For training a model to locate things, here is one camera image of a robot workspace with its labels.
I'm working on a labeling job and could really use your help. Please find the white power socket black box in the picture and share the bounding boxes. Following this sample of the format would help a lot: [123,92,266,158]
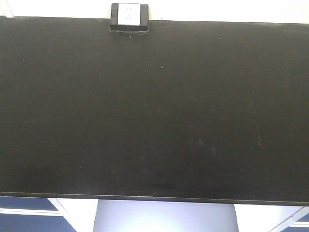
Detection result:
[110,3,150,33]

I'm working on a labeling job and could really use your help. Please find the blue cabinet left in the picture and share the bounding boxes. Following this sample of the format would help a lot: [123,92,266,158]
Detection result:
[0,196,75,232]

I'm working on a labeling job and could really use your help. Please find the blue cabinet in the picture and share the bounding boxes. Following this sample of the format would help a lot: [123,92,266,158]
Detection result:
[0,196,75,232]
[270,206,309,232]

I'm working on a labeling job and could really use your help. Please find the blue cabinet right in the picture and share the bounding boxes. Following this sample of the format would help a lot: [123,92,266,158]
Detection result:
[270,206,309,232]

